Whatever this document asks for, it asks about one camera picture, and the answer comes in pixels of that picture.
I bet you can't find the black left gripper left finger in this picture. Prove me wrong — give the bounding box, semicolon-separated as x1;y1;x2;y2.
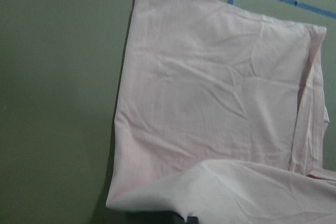
171;213;185;224

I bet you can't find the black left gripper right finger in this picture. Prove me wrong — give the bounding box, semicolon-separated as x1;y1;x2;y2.
186;216;198;224

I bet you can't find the pink Snoopy t-shirt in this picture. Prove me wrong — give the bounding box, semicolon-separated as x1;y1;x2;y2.
106;0;335;223

